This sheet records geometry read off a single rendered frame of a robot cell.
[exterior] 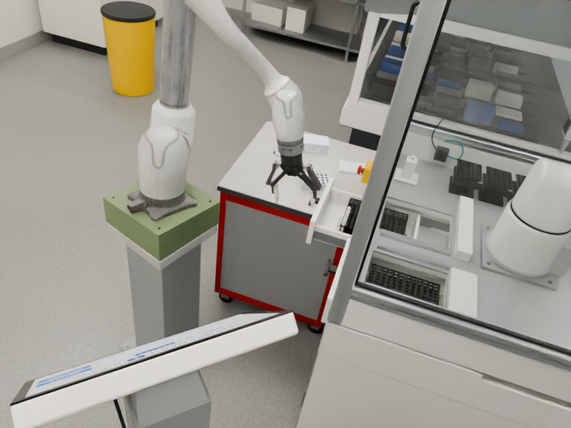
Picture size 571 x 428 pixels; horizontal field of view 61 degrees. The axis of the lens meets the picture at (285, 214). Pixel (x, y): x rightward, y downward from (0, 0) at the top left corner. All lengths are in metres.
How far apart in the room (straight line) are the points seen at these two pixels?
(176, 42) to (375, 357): 1.13
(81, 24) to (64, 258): 2.75
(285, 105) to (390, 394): 0.92
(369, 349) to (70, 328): 1.57
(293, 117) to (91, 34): 3.67
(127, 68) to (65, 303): 2.20
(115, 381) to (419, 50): 0.78
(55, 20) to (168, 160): 3.76
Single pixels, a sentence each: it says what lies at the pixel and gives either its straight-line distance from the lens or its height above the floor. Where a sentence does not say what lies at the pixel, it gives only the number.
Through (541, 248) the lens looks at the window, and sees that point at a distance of 1.14.
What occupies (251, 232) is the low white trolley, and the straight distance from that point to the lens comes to 2.14.
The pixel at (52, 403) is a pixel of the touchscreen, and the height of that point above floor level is 1.19.
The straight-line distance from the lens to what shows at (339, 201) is 1.91.
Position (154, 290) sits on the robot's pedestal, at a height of 0.52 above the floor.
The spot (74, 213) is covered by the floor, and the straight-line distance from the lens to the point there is 3.14.
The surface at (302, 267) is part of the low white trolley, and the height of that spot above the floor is 0.44.
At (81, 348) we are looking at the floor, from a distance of 2.47.
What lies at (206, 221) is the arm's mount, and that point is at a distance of 1.78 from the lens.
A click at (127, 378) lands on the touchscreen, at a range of 0.94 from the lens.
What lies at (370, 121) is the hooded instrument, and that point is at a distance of 2.49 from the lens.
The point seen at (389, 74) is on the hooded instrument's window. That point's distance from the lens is 2.40.
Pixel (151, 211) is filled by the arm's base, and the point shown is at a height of 0.89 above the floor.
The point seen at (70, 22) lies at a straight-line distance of 5.16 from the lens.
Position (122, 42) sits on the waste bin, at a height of 0.46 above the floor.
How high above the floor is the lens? 1.98
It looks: 39 degrees down
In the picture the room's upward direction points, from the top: 10 degrees clockwise
